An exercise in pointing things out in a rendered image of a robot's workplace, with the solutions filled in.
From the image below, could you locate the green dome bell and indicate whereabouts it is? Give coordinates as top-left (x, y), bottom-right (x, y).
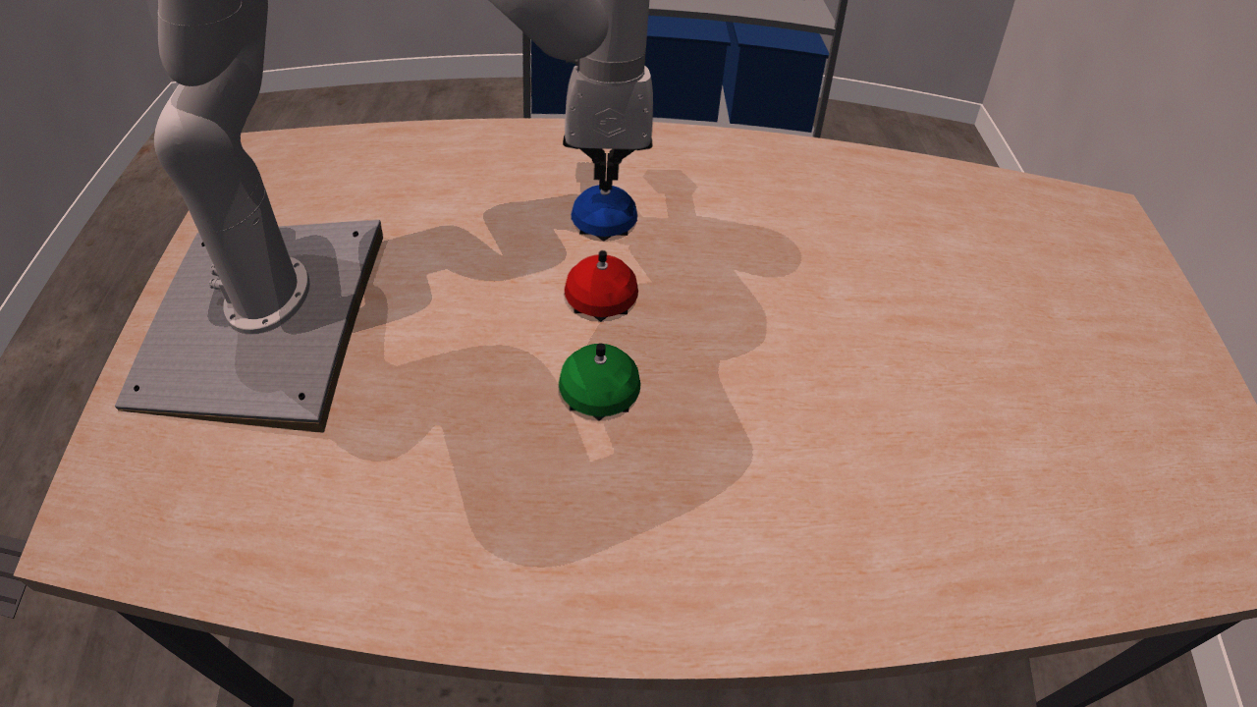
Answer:
top-left (559, 343), bottom-right (640, 421)

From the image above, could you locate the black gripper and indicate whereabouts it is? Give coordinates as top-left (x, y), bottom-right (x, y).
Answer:
top-left (563, 65), bottom-right (652, 190)

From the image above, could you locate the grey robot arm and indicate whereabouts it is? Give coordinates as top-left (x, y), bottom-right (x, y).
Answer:
top-left (155, 0), bottom-right (649, 333)

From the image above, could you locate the red dome bell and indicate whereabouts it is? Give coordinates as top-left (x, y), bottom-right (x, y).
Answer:
top-left (564, 250), bottom-right (639, 322)

